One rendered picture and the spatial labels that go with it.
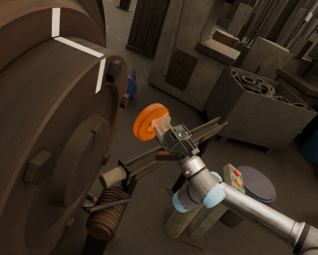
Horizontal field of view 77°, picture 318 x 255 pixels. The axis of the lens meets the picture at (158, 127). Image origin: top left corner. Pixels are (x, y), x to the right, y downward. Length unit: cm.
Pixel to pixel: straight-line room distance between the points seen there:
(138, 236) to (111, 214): 61
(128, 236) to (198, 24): 244
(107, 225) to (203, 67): 240
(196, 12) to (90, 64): 272
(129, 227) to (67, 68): 139
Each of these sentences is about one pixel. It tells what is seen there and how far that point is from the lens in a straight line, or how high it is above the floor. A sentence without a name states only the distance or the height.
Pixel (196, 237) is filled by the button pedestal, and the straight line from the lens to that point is 161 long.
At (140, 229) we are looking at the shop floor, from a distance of 152.
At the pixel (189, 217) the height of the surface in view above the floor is 29.
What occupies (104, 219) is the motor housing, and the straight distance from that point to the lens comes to 90.
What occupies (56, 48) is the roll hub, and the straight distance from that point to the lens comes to 20.
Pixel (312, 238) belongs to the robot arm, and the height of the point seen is 92.
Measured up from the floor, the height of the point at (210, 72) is 60.
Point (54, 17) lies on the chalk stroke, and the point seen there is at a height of 127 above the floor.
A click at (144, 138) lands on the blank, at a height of 85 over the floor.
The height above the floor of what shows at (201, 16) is 115.
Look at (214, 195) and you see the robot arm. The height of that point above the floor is 89.
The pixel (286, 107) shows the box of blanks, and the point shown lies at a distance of 266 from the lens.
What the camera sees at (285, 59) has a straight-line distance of 407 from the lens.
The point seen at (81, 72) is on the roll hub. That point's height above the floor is 125.
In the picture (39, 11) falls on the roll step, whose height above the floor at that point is 128.
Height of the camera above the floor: 132
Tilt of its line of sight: 34 degrees down
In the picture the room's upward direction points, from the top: 23 degrees clockwise
